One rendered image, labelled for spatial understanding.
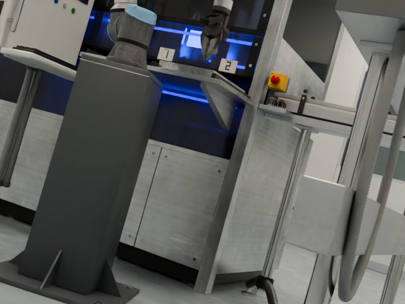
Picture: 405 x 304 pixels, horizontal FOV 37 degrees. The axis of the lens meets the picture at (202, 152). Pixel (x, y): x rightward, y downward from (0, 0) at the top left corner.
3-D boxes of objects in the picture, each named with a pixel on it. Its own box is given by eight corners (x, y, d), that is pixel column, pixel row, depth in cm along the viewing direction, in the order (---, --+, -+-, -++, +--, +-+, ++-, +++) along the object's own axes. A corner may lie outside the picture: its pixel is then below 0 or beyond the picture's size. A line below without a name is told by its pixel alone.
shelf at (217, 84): (135, 83, 310) (135, 79, 310) (260, 110, 279) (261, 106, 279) (79, 55, 267) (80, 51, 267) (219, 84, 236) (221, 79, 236)
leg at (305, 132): (256, 286, 281) (300, 127, 284) (274, 292, 278) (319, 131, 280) (249, 287, 273) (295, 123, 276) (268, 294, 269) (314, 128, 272)
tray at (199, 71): (193, 88, 283) (194, 81, 283) (243, 98, 271) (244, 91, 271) (157, 67, 252) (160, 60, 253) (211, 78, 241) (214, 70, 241)
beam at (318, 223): (397, 248, 248) (405, 220, 248) (417, 254, 244) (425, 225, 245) (283, 242, 104) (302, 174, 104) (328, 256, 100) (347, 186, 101)
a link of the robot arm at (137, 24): (122, 35, 209) (132, -2, 210) (111, 39, 222) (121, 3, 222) (153, 47, 215) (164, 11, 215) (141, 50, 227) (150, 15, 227)
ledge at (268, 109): (267, 114, 284) (269, 110, 284) (294, 119, 278) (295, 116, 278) (258, 107, 271) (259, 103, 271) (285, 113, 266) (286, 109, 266)
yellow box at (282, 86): (271, 90, 277) (275, 75, 277) (286, 93, 274) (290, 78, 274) (266, 86, 270) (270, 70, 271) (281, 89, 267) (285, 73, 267)
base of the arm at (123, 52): (140, 70, 209) (147, 43, 209) (99, 60, 211) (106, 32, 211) (149, 78, 223) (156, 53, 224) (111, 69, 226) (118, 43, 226)
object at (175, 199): (15, 193, 448) (49, 79, 452) (273, 284, 358) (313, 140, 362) (-101, 178, 358) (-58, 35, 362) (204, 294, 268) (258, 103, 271)
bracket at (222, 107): (223, 129, 277) (231, 102, 277) (229, 130, 275) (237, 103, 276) (191, 113, 246) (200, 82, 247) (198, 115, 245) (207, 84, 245)
